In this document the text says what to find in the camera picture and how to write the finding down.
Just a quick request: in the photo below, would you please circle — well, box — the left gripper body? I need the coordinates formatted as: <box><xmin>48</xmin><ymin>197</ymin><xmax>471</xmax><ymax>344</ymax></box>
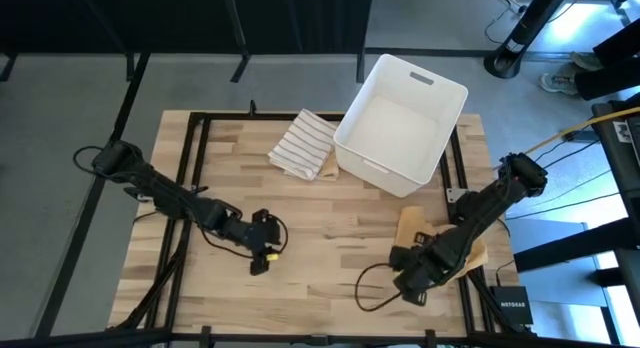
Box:
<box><xmin>238</xmin><ymin>218</ymin><xmax>281</xmax><ymax>262</ymax></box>

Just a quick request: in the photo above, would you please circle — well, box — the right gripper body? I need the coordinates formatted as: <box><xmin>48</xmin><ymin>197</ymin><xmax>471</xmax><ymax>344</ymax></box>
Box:
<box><xmin>389</xmin><ymin>240</ymin><xmax>454</xmax><ymax>292</ymax></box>

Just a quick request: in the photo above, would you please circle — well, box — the plain yellow towel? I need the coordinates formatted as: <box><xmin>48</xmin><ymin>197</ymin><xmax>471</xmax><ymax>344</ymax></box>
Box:
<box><xmin>392</xmin><ymin>205</ymin><xmax>490</xmax><ymax>289</ymax></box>

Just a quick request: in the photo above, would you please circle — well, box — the orange grid-pattern towel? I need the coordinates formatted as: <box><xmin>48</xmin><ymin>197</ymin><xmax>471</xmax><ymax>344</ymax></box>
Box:
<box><xmin>284</xmin><ymin>150</ymin><xmax>341</xmax><ymax>183</ymax></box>

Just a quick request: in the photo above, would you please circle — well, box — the white striped towel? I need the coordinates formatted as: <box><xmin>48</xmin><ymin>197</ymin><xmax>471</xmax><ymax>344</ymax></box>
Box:
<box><xmin>267</xmin><ymin>107</ymin><xmax>339</xmax><ymax>183</ymax></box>

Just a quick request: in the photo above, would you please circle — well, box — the white plastic basket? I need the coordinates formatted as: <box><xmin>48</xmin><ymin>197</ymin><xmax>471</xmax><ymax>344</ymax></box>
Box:
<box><xmin>333</xmin><ymin>52</ymin><xmax>470</xmax><ymax>199</ymax></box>

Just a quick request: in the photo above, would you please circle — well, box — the long black diagonal bar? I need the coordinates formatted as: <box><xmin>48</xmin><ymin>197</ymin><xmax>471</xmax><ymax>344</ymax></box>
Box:
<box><xmin>33</xmin><ymin>51</ymin><xmax>151</xmax><ymax>339</ymax></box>

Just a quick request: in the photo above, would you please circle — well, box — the black rig crossbar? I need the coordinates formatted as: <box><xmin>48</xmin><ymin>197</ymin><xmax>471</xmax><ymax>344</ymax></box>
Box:
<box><xmin>0</xmin><ymin>327</ymin><xmax>640</xmax><ymax>348</ymax></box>

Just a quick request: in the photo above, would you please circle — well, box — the black partition panel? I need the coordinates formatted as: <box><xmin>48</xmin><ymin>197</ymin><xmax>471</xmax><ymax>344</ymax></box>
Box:
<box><xmin>222</xmin><ymin>0</ymin><xmax>375</xmax><ymax>84</ymax></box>
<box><xmin>0</xmin><ymin>0</ymin><xmax>136</xmax><ymax>84</ymax></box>
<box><xmin>74</xmin><ymin>0</ymin><xmax>251</xmax><ymax>84</ymax></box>

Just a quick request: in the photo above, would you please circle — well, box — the person's shoe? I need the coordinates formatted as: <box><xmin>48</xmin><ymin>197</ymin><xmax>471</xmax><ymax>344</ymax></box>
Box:
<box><xmin>538</xmin><ymin>71</ymin><xmax>581</xmax><ymax>97</ymax></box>
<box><xmin>569</xmin><ymin>51</ymin><xmax>605</xmax><ymax>73</ymax></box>

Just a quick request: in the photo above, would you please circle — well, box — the black side desk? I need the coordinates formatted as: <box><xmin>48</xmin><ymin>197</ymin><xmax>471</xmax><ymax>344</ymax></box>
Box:
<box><xmin>513</xmin><ymin>90</ymin><xmax>640</xmax><ymax>348</ymax></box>

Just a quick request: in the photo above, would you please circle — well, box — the small printed sticker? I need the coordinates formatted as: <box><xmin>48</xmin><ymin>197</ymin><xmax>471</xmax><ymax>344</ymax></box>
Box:
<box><xmin>613</xmin><ymin>120</ymin><xmax>632</xmax><ymax>144</ymax></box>

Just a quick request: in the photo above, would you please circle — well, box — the black floor stand pole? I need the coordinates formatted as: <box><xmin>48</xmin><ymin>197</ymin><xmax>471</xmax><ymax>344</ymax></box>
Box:
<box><xmin>483</xmin><ymin>0</ymin><xmax>576</xmax><ymax>80</ymax></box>

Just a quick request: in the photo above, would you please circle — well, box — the person's leg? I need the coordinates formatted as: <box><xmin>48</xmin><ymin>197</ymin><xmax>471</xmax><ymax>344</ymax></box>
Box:
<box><xmin>573</xmin><ymin>55</ymin><xmax>640</xmax><ymax>102</ymax></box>
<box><xmin>592</xmin><ymin>18</ymin><xmax>640</xmax><ymax>68</ymax></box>

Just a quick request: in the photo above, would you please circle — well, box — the left gripper looped cable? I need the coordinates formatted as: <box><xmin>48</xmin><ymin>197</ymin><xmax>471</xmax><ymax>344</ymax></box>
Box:
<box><xmin>199</xmin><ymin>215</ymin><xmax>290</xmax><ymax>262</ymax></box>

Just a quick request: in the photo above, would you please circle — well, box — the gripper looped cable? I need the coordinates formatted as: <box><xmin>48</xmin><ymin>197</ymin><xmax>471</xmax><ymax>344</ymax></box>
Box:
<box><xmin>353</xmin><ymin>261</ymin><xmax>404</xmax><ymax>313</ymax></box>
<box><xmin>199</xmin><ymin>215</ymin><xmax>290</xmax><ymax>262</ymax></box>

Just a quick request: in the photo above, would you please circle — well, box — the right gripper looped cable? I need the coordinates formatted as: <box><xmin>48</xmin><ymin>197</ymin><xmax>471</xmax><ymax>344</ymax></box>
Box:
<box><xmin>353</xmin><ymin>261</ymin><xmax>404</xmax><ymax>313</ymax></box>

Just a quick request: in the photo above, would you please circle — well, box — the short black switch cable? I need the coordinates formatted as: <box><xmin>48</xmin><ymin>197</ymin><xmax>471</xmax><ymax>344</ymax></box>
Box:
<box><xmin>494</xmin><ymin>259</ymin><xmax>517</xmax><ymax>288</ymax></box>

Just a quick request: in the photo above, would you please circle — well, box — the black Netgear network switch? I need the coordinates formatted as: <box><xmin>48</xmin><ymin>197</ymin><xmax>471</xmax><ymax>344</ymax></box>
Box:
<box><xmin>488</xmin><ymin>285</ymin><xmax>534</xmax><ymax>326</ymax></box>

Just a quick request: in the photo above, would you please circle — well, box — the black aluminium table frame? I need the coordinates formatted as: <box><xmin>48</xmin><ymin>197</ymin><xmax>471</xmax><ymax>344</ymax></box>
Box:
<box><xmin>107</xmin><ymin>110</ymin><xmax>506</xmax><ymax>339</ymax></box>

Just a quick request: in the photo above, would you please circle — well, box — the thin black floor cable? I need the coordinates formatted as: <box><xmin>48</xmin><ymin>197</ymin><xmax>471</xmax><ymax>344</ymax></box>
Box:
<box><xmin>507</xmin><ymin>190</ymin><xmax>622</xmax><ymax>220</ymax></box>
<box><xmin>537</xmin><ymin>169</ymin><xmax>615</xmax><ymax>208</ymax></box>
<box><xmin>539</xmin><ymin>138</ymin><xmax>602</xmax><ymax>169</ymax></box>

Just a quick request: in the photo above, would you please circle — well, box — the yellow cable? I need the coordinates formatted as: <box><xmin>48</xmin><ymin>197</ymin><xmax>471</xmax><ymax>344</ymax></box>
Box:
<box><xmin>492</xmin><ymin>106</ymin><xmax>640</xmax><ymax>172</ymax></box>

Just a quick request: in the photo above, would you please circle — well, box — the thin yellow-black floor cable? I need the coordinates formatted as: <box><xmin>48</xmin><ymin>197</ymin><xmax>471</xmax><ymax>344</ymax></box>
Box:
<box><xmin>472</xmin><ymin>0</ymin><xmax>526</xmax><ymax>45</ymax></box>

